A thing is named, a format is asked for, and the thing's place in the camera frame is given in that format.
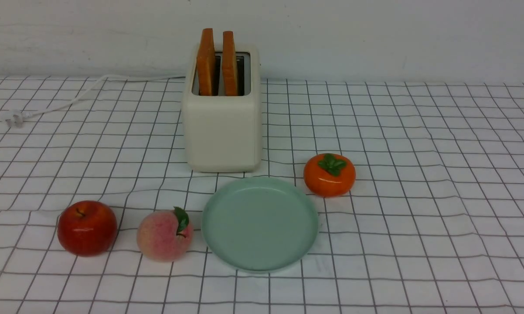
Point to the toast slice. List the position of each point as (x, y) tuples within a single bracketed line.
[(205, 63), (229, 65)]

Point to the cream white toaster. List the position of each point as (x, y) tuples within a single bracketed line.
[(224, 134)]

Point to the light green plate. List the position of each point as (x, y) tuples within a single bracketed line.
[(259, 224)]

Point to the orange persimmon with green leaf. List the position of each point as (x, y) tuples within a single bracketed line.
[(329, 175)]

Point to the pink peach with leaf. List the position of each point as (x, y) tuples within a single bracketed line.
[(165, 235)]

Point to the red apple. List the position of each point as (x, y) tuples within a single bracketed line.
[(87, 228)]

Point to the white grid tablecloth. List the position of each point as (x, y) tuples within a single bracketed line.
[(433, 224)]

